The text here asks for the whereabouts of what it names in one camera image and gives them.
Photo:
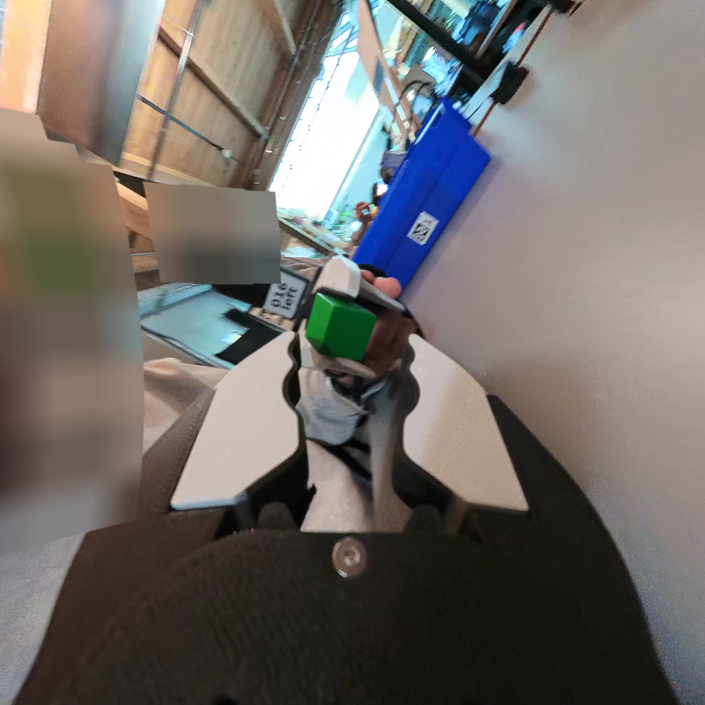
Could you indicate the black clamp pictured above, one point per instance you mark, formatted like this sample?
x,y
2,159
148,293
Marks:
x,y
511,83

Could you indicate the bright window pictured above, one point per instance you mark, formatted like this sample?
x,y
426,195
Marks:
x,y
330,132

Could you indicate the person's pale clothing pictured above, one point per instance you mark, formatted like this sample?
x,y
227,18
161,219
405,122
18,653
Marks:
x,y
176,391

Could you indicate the green cube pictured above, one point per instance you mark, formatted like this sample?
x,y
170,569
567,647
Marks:
x,y
340,325

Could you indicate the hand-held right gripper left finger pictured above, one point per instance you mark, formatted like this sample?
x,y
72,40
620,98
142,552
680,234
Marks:
x,y
237,435

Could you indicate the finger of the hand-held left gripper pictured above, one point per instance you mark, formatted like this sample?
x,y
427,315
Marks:
x,y
344,278
347,364

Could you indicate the black display shelf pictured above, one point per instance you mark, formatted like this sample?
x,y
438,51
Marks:
x,y
440,38

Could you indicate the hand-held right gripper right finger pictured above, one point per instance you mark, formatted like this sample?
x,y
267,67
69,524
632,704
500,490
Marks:
x,y
462,435

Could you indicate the blue box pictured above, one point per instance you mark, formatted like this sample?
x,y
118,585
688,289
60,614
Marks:
x,y
424,187

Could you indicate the person's left hand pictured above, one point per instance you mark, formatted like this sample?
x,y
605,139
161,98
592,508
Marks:
x,y
394,337

